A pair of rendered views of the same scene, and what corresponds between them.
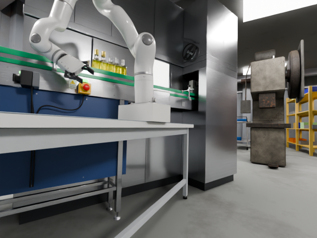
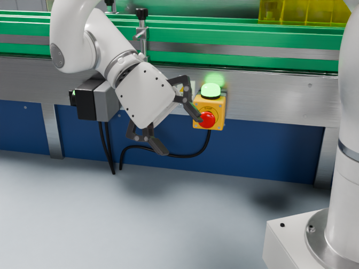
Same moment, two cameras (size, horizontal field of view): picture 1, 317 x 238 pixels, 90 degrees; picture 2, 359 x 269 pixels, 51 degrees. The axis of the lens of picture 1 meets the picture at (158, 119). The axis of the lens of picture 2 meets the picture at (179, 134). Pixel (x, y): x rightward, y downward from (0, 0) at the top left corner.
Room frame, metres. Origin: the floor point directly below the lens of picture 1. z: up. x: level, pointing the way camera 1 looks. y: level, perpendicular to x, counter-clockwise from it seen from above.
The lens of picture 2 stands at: (0.46, -0.07, 1.30)
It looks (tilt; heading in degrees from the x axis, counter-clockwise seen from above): 27 degrees down; 49
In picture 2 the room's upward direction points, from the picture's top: straight up
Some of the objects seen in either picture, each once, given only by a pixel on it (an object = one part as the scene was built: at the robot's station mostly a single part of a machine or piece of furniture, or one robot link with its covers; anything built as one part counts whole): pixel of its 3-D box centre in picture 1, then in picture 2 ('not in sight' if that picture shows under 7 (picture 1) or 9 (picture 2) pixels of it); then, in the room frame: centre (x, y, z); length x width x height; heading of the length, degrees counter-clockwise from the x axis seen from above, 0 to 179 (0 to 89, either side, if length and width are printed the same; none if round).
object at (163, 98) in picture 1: (152, 103); not in sight; (1.38, 0.06, 0.92); 0.27 x 0.17 x 0.15; 37
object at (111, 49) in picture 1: (137, 68); not in sight; (1.66, 0.24, 1.32); 0.90 x 0.03 x 0.34; 127
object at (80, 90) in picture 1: (84, 89); (209, 111); (1.05, 0.50, 0.96); 0.07 x 0.07 x 0.07; 37
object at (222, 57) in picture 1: (211, 45); not in sight; (2.15, -0.70, 1.86); 0.70 x 0.37 x 0.89; 127
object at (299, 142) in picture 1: (305, 121); not in sight; (5.22, -4.84, 1.00); 2.21 x 0.61 x 2.00; 152
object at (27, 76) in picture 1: (30, 80); (97, 101); (0.88, 0.72, 0.96); 0.08 x 0.08 x 0.08; 37
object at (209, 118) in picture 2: (86, 87); (207, 118); (1.01, 0.47, 0.96); 0.04 x 0.03 x 0.04; 127
